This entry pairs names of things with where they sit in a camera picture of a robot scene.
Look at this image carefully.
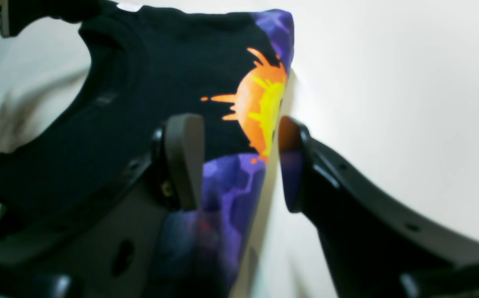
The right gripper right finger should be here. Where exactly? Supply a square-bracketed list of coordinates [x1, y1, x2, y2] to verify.
[278, 116, 479, 298]

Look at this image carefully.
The black T-shirt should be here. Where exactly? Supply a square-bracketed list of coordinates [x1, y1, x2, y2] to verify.
[0, 0, 295, 298]

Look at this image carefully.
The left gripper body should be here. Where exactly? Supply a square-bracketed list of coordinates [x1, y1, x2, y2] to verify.
[0, 0, 102, 39]

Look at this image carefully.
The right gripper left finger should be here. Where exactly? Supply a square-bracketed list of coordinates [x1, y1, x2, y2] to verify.
[0, 113, 205, 298]

